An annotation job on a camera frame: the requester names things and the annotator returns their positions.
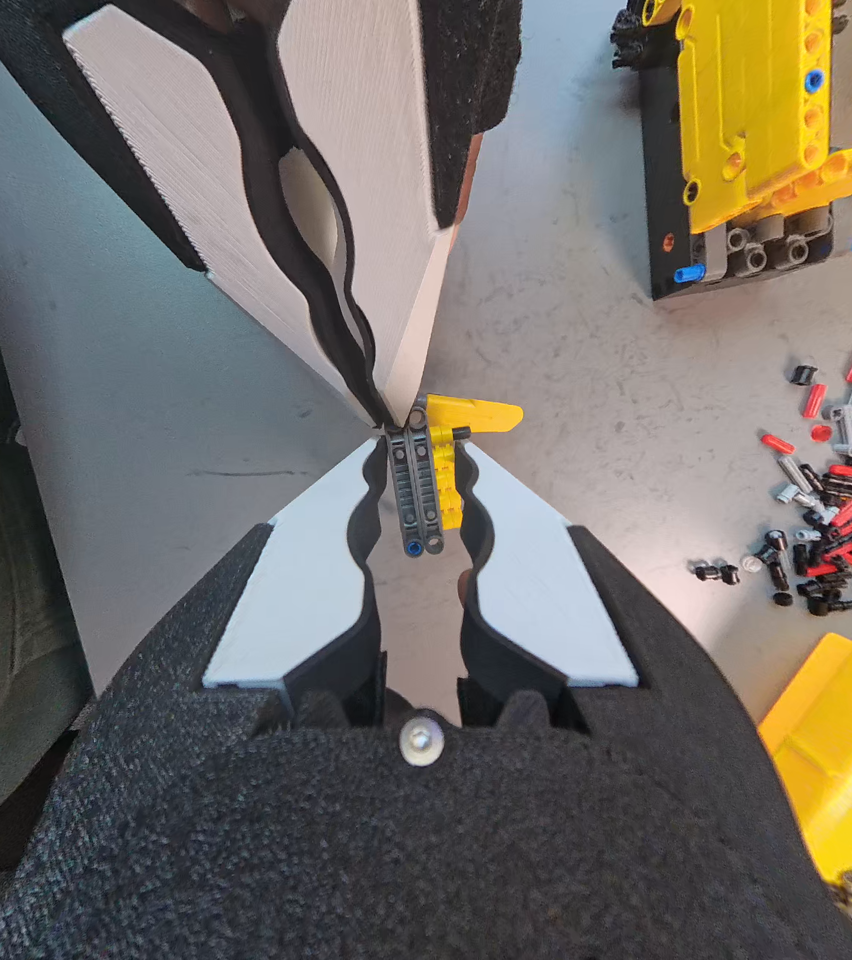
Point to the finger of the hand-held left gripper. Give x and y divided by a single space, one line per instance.
193 165
373 150

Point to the yellow plastic parts bin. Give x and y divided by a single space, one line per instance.
845 750

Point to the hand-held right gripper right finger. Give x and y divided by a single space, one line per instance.
546 600

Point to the red round lego stud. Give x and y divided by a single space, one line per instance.
821 433

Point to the grey grille yellow lego subassembly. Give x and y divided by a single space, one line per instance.
414 487

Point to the thick red lego pin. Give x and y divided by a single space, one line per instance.
815 401

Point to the yellow grey lego arm assembly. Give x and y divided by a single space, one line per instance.
478 414

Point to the yellow black lego robot build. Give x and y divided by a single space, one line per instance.
748 112

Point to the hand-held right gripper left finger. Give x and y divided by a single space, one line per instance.
298 600

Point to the black lego elbow connector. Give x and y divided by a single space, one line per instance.
774 555

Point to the small black lego clip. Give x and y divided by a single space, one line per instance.
804 375

